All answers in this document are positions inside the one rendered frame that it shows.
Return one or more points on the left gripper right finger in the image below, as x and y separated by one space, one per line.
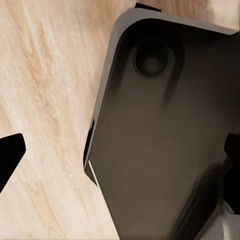
232 149

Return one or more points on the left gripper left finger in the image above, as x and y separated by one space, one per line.
12 149

